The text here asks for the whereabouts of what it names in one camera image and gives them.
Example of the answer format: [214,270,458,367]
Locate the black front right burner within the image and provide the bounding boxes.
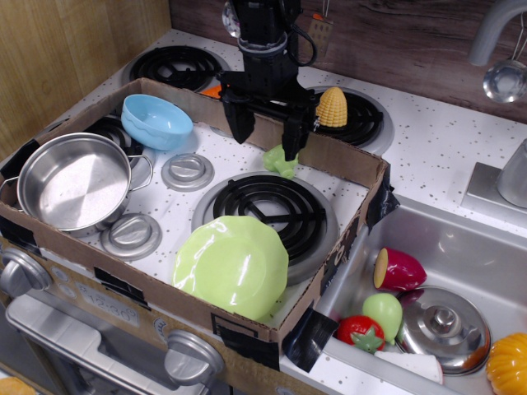
[191,172,339,286]

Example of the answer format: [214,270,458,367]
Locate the stainless steel pot lid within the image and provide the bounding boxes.
[395,286,492,376]

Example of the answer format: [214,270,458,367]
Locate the hanging steel ladle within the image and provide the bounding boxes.
[483,13,526,104]

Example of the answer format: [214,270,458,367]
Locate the black front left burner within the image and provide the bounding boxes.
[85,115,143,155]

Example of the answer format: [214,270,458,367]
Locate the black burner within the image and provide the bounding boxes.
[85,115,143,155]
[191,172,339,286]
[121,45,230,92]
[316,87,394,156]

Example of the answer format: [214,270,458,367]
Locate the yellow toy corn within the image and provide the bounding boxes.
[316,86,347,128]

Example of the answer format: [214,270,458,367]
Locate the green toy pear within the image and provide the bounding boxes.
[362,293,403,346]

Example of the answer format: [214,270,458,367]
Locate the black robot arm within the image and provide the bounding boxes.
[217,1,319,161]

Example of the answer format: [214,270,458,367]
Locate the silver oven knob right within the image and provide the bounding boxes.
[164,329,225,386]

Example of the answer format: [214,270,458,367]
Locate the red toy strawberry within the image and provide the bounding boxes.
[336,315,385,354]

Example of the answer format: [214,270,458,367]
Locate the silver oven knob left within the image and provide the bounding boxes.
[1,248,53,298]

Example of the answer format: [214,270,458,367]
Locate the orange toy carrot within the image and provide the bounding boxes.
[201,85,222,99]

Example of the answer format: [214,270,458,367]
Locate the orange object bottom left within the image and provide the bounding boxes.
[0,377,36,395]

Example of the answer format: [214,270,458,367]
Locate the black back left burner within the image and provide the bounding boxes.
[121,45,230,92]

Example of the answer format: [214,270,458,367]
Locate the silver sink basin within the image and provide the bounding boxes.
[317,198,526,394]

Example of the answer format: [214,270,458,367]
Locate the light green plastic plate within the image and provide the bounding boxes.
[171,216,289,320]

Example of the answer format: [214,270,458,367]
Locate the hanging metal grater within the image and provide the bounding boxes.
[308,0,333,58]

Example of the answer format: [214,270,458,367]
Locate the purple toy eggplant half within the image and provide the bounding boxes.
[373,247,427,291]

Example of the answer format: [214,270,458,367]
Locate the grey faucet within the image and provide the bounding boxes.
[462,1,526,222]

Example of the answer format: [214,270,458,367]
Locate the orange toy pumpkin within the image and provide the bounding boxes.
[486,332,526,395]

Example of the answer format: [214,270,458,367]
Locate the brown cardboard fence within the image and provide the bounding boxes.
[1,79,397,385]

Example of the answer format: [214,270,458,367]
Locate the green toy broccoli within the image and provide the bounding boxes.
[263,145,298,179]

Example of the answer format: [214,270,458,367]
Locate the silver oven door handle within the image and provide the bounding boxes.
[6,295,208,394]

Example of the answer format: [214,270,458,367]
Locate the light blue plastic bowl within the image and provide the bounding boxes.
[121,94,194,151]

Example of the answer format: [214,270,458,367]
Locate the silver stove top knob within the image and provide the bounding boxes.
[161,153,215,192]
[100,213,162,261]

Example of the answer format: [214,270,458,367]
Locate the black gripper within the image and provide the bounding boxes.
[217,49,318,161]

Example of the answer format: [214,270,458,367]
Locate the silver oven knob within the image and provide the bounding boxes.
[164,329,225,386]
[1,248,53,298]

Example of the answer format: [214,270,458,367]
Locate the hanging steel strainer spoon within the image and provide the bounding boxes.
[222,1,241,39]

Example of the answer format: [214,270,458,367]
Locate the black back right burner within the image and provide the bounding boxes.
[316,87,394,156]

